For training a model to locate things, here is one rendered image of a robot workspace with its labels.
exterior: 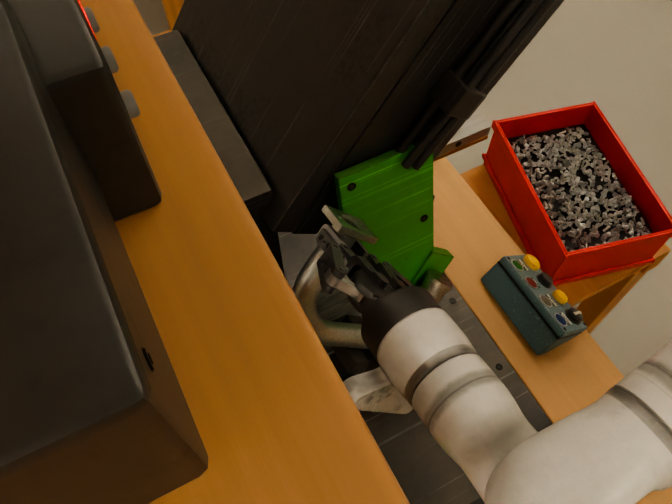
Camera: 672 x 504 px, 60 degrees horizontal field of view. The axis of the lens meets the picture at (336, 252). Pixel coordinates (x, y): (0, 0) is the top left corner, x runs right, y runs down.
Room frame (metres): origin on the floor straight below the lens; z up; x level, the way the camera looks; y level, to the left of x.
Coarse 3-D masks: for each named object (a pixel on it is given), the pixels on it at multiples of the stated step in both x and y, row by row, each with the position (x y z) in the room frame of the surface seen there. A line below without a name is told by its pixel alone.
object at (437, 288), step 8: (432, 272) 0.37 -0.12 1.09; (440, 272) 0.38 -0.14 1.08; (424, 280) 0.36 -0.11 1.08; (432, 280) 0.35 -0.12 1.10; (440, 280) 0.35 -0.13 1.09; (448, 280) 0.36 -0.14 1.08; (424, 288) 0.35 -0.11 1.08; (432, 288) 0.35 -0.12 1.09; (440, 288) 0.34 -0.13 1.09; (448, 288) 0.34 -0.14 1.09; (440, 296) 0.34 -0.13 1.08
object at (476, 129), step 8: (472, 120) 0.59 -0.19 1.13; (480, 120) 0.59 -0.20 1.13; (464, 128) 0.58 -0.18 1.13; (472, 128) 0.58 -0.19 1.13; (480, 128) 0.58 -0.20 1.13; (488, 128) 0.58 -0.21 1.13; (456, 136) 0.56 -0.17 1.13; (464, 136) 0.56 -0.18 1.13; (472, 136) 0.57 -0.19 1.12; (480, 136) 0.57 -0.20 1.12; (448, 144) 0.55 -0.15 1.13; (456, 144) 0.55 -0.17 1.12; (464, 144) 0.56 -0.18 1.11; (472, 144) 0.57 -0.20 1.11; (440, 152) 0.54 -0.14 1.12; (448, 152) 0.55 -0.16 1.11
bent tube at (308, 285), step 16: (336, 224) 0.33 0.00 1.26; (352, 224) 0.35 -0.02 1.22; (352, 240) 0.33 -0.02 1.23; (368, 240) 0.33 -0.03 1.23; (320, 256) 0.32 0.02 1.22; (304, 272) 0.31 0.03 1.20; (304, 288) 0.29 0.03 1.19; (320, 288) 0.30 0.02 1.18; (304, 304) 0.28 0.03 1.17; (320, 320) 0.28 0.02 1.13; (320, 336) 0.27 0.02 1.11; (336, 336) 0.28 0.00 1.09; (352, 336) 0.28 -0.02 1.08
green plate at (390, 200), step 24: (360, 168) 0.39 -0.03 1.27; (384, 168) 0.39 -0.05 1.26; (432, 168) 0.42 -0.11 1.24; (336, 192) 0.37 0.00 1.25; (360, 192) 0.38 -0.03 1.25; (384, 192) 0.39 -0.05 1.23; (408, 192) 0.40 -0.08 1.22; (432, 192) 0.41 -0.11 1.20; (360, 216) 0.37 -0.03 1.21; (384, 216) 0.38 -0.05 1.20; (408, 216) 0.39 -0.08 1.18; (432, 216) 0.40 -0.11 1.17; (360, 240) 0.36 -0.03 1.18; (384, 240) 0.37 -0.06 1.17; (408, 240) 0.38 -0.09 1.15; (432, 240) 0.39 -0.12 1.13; (408, 264) 0.37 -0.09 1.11
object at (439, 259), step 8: (440, 248) 0.40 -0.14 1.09; (432, 256) 0.38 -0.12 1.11; (440, 256) 0.39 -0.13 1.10; (448, 256) 0.39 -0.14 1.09; (424, 264) 0.37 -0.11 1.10; (432, 264) 0.38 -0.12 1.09; (440, 264) 0.38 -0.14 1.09; (448, 264) 0.39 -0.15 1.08; (424, 272) 0.37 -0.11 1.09; (416, 280) 0.36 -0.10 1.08
